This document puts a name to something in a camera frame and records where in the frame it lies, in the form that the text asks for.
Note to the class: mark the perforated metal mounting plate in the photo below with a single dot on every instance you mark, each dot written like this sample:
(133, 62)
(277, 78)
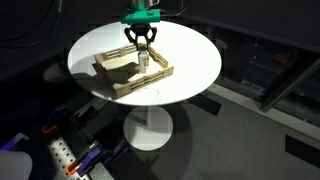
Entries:
(61, 153)

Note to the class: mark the white pill bottle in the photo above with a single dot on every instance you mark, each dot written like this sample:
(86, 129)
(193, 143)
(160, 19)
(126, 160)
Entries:
(143, 61)

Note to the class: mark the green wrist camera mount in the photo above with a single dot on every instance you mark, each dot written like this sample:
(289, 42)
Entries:
(140, 16)

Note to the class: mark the dark diagonal metal bar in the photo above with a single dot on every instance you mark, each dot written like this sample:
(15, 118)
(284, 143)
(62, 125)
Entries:
(288, 86)

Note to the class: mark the wooden slatted tray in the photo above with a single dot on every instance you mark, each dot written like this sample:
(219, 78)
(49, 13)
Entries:
(125, 85)

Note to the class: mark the grey rounded dome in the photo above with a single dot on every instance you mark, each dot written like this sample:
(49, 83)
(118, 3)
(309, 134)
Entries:
(13, 165)

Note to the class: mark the purple orange bar clamp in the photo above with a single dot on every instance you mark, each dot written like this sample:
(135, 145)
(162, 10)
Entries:
(87, 160)

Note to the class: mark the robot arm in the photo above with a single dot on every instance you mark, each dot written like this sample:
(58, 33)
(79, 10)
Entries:
(140, 4)

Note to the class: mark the white table pedestal base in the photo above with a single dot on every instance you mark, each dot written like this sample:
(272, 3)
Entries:
(148, 131)

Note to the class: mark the grey round floor disc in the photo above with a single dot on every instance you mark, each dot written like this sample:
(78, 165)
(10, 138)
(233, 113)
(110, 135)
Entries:
(55, 73)

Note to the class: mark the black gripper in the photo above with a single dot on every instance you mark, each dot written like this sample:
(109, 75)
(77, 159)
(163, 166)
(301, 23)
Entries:
(141, 28)

